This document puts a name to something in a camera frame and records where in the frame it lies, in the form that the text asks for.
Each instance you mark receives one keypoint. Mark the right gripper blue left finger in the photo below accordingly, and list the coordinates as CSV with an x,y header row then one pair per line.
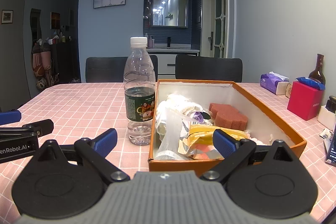
x,y
93,153

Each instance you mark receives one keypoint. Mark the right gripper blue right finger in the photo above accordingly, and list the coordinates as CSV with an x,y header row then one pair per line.
x,y
236,155

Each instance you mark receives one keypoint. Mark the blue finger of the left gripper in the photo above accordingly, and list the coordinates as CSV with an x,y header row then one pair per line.
x,y
8,117
41,128

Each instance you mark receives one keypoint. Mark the brown sponge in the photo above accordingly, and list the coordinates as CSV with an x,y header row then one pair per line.
x,y
227,116

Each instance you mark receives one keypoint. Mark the yellow snack packet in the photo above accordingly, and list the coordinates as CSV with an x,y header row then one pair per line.
x,y
198,144

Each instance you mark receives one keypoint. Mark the white paper towel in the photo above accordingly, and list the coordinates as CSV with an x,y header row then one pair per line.
x,y
178,104

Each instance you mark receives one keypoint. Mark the yellow cloth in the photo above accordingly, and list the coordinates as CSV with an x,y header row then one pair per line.
x,y
236,134

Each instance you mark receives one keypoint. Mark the clear plastic bag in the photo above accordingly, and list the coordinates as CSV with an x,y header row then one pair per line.
x,y
177,126

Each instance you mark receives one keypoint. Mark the orange cardboard box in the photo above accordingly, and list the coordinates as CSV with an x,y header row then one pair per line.
x,y
264,125

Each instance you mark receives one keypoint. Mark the hanging bags and clothes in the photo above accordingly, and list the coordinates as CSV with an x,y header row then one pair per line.
x,y
43,51

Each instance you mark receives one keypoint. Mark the left black chair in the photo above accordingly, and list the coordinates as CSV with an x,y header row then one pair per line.
x,y
105,69

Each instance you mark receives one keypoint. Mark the black chair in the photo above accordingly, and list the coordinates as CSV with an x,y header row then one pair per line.
x,y
189,67
105,69

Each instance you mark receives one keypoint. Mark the purple tissue pack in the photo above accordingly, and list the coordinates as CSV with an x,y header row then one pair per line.
x,y
274,82

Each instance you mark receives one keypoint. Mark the small wooden speaker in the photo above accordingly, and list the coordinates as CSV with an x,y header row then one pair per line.
x,y
288,90

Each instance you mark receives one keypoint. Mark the red box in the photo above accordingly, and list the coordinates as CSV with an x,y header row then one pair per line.
x,y
304,101

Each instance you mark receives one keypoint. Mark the clear plastic water bottle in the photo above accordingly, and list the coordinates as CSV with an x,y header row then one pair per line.
x,y
139,90

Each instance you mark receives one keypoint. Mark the right black chair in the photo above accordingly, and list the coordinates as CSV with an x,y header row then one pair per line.
x,y
189,67

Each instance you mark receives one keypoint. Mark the smartphone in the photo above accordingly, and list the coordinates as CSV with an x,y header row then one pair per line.
x,y
329,144

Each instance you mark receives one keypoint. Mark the small framed picture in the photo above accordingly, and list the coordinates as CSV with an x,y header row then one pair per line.
x,y
7,17

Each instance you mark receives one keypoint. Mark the blue packet on red box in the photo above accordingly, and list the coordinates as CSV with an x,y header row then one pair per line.
x,y
311,83

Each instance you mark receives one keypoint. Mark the dark glass jar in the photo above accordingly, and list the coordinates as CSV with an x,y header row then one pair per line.
x,y
331,104

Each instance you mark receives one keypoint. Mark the brown glass bottle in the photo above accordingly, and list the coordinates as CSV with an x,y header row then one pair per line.
x,y
317,74

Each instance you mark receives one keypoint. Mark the white glass door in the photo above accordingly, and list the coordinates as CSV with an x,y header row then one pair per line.
x,y
218,28

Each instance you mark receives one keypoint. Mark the wall mirror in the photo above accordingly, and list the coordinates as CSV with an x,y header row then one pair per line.
x,y
170,13

